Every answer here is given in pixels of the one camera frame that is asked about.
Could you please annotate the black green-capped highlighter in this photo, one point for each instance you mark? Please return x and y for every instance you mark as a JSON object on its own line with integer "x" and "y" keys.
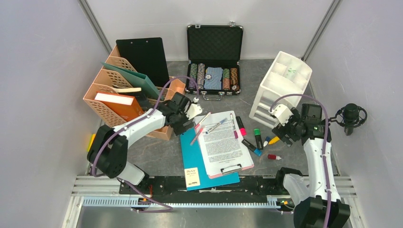
{"x": 258, "y": 139}

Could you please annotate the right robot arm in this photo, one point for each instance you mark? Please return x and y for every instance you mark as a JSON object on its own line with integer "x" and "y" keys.
{"x": 318, "y": 203}

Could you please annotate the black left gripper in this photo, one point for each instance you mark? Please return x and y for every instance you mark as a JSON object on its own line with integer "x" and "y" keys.
{"x": 179, "y": 128}

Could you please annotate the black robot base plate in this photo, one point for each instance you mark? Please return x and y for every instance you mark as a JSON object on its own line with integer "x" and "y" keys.
{"x": 164, "y": 185}

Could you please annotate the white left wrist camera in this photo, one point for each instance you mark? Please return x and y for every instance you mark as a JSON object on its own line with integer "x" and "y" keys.
{"x": 193, "y": 109}

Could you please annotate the small red-capped bottle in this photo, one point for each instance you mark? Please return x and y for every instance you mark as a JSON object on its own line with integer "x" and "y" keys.
{"x": 274, "y": 157}

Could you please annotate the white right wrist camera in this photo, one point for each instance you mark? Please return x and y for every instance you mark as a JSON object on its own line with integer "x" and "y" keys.
{"x": 282, "y": 113}

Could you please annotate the black clipboard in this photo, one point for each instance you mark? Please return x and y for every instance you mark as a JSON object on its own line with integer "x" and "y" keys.
{"x": 147, "y": 56}

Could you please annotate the black poker chip case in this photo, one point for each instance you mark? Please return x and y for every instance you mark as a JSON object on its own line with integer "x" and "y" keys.
{"x": 214, "y": 60}

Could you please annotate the peach plastic file organizer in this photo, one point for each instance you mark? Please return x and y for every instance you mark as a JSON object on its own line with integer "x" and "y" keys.
{"x": 104, "y": 81}

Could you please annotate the blue white cap piece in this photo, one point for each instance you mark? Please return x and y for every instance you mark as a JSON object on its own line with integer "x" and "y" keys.
{"x": 266, "y": 141}

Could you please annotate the teal folder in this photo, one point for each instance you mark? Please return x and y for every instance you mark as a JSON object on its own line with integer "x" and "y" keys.
{"x": 136, "y": 80}

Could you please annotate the Nineteen Eighty-Four dark book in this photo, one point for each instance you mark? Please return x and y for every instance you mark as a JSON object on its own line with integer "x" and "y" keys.
{"x": 137, "y": 93}

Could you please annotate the black microphone on tripod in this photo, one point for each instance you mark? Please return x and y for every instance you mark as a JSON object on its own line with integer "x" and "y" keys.
{"x": 349, "y": 117}

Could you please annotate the aluminium slotted rail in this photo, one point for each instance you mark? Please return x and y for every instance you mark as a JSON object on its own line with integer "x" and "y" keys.
{"x": 135, "y": 202}

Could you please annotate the yellow cap piece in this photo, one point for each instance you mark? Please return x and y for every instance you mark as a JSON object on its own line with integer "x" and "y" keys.
{"x": 273, "y": 140}

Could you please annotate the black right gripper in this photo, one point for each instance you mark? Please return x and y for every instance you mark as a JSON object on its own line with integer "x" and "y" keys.
{"x": 281, "y": 131}

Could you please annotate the black pink-capped highlighter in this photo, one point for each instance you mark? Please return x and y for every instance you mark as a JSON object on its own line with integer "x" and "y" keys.
{"x": 241, "y": 126}

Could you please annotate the white pink-capped marker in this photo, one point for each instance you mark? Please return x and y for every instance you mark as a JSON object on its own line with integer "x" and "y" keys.
{"x": 199, "y": 124}

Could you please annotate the yellow triangular stand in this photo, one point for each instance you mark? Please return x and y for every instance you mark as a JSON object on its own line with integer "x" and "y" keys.
{"x": 91, "y": 142}

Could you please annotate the black blue-capped highlighter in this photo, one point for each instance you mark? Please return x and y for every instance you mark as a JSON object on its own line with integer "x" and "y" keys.
{"x": 251, "y": 147}

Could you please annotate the pink clipboard with paper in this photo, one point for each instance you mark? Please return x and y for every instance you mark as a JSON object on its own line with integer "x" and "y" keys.
{"x": 222, "y": 153}

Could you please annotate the clear pink pen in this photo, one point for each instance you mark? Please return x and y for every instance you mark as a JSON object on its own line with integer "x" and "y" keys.
{"x": 199, "y": 132}

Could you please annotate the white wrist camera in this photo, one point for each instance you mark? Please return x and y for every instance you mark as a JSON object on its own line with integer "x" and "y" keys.
{"x": 193, "y": 109}
{"x": 282, "y": 113}

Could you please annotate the clear blue pen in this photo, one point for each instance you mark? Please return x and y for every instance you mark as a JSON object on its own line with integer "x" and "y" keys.
{"x": 216, "y": 125}

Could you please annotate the orange Good Morning book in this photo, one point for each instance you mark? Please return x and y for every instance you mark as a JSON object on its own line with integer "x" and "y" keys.
{"x": 124, "y": 106}

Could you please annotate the white drawer organizer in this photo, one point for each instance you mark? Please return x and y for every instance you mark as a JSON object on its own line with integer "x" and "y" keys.
{"x": 287, "y": 75}

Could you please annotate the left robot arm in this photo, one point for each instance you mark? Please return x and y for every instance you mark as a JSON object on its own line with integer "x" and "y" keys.
{"x": 108, "y": 152}

